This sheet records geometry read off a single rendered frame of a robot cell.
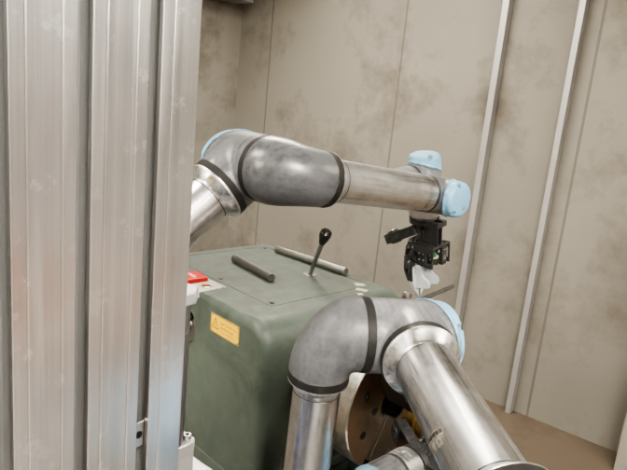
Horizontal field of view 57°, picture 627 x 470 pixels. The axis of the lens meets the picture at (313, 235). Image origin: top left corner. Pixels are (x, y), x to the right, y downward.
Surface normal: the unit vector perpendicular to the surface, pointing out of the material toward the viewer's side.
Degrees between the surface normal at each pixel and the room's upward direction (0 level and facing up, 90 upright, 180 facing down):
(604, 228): 90
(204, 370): 90
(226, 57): 90
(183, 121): 90
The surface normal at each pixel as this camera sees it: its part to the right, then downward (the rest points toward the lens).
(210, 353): -0.72, 0.08
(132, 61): 0.77, 0.21
